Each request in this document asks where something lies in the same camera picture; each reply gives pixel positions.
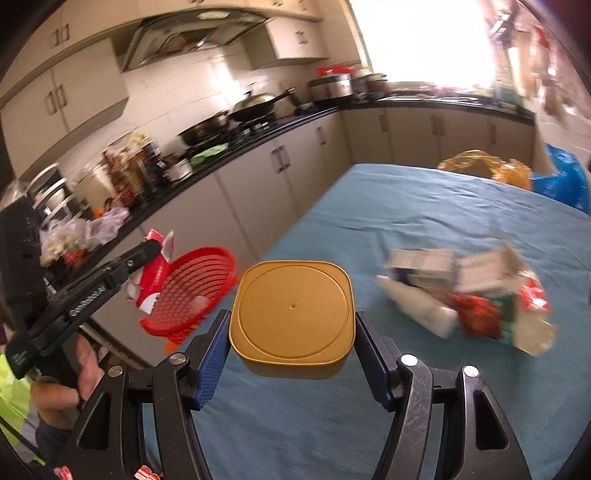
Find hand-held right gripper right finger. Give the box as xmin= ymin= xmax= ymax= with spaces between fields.
xmin=355 ymin=311 xmax=532 ymax=480

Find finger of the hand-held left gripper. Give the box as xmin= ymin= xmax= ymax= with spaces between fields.
xmin=91 ymin=240 xmax=164 ymax=290

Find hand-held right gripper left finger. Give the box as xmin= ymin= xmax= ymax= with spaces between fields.
xmin=58 ymin=309 xmax=232 ymax=480

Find red torn carton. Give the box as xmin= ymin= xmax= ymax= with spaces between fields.
xmin=124 ymin=228 xmax=177 ymax=317

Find red plastic basket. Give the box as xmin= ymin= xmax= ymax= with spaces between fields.
xmin=140 ymin=246 xmax=241 ymax=352

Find yellow plastic box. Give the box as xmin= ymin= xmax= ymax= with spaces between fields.
xmin=228 ymin=261 xmax=356 ymax=380

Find cream striped red wrapper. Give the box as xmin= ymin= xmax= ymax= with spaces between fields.
xmin=501 ymin=272 xmax=557 ymax=356

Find person's left hand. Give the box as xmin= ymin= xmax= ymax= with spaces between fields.
xmin=30 ymin=332 xmax=106 ymax=414

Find clear plastic bags pile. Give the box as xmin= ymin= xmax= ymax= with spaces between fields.
xmin=41 ymin=205 xmax=130 ymax=260

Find steel dish rack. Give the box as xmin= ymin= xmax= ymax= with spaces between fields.
xmin=25 ymin=161 xmax=77 ymax=217

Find white plastic bottle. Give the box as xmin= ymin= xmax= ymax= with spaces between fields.
xmin=375 ymin=274 xmax=458 ymax=340

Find white electric pot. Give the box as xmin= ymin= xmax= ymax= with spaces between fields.
xmin=76 ymin=164 xmax=114 ymax=213

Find row of sauce bottles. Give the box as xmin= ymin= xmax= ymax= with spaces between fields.
xmin=102 ymin=134 xmax=167 ymax=206

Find blue white medicine box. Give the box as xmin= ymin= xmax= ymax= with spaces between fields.
xmin=387 ymin=248 xmax=456 ymax=289

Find green cloth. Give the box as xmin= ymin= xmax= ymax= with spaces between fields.
xmin=190 ymin=144 xmax=230 ymax=167

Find white kitchen base cabinets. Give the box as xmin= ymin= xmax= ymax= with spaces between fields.
xmin=46 ymin=104 xmax=539 ymax=370

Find black wok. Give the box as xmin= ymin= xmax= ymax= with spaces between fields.
xmin=178 ymin=111 xmax=232 ymax=148

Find yellow green safety vest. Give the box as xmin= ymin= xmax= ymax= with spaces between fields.
xmin=0 ymin=353 xmax=47 ymax=468

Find upper kitchen cabinets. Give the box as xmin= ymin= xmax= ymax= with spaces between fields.
xmin=0 ymin=0 xmax=333 ymax=177

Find black gas stove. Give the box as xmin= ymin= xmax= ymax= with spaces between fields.
xmin=226 ymin=117 xmax=288 ymax=140

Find steel wok with lid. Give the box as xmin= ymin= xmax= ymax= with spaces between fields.
xmin=229 ymin=87 xmax=296 ymax=123

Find steel range hood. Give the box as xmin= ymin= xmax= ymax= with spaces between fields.
xmin=121 ymin=11 xmax=273 ymax=73

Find yellow plastic bag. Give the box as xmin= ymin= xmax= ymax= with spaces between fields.
xmin=436 ymin=148 xmax=534 ymax=191

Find silver rice cooker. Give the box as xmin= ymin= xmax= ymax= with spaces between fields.
xmin=308 ymin=74 xmax=352 ymax=102

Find blue plastic bag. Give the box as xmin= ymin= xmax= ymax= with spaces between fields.
xmin=531 ymin=143 xmax=591 ymax=209

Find dark cooking pot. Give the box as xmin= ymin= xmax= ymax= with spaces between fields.
xmin=351 ymin=71 xmax=389 ymax=100

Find teal labelled container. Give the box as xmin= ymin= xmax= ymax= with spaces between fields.
xmin=496 ymin=78 xmax=523 ymax=108

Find kitchen window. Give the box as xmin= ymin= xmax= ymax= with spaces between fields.
xmin=351 ymin=0 xmax=499 ymax=93

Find hanging plastic bags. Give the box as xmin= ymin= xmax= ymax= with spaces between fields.
xmin=489 ymin=0 xmax=591 ymax=125

